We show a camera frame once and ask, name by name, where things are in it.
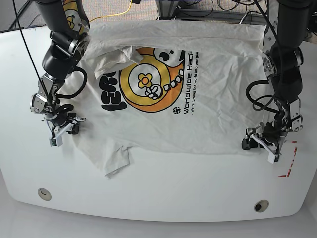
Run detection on red tape rectangle marking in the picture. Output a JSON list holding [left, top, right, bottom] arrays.
[[277, 140, 298, 178]]

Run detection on table grommet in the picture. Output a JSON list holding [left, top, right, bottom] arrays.
[[38, 188, 52, 201], [254, 200, 269, 213]]

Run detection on aluminium table frame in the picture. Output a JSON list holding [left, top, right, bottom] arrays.
[[155, 0, 188, 20]]

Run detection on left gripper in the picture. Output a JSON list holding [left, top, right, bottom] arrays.
[[241, 99, 303, 155]]

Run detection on left table grommet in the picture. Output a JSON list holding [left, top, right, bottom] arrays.
[[38, 188, 52, 201]]

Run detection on yellow cable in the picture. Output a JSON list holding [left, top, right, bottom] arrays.
[[89, 0, 132, 23]]

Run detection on right table grommet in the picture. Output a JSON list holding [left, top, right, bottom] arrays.
[[254, 200, 269, 213]]

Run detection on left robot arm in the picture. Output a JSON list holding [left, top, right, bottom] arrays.
[[242, 0, 317, 163]]

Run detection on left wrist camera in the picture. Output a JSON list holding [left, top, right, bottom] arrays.
[[267, 152, 280, 164]]

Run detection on white printed t-shirt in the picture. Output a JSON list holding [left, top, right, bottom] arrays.
[[67, 21, 265, 176]]

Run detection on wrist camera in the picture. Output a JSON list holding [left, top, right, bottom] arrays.
[[49, 137, 63, 147], [267, 152, 280, 164]]

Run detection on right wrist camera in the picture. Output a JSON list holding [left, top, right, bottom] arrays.
[[49, 137, 63, 147]]

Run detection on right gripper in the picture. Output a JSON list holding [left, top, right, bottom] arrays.
[[30, 74, 86, 139]]

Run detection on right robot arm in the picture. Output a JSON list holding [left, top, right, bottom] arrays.
[[30, 0, 90, 147]]

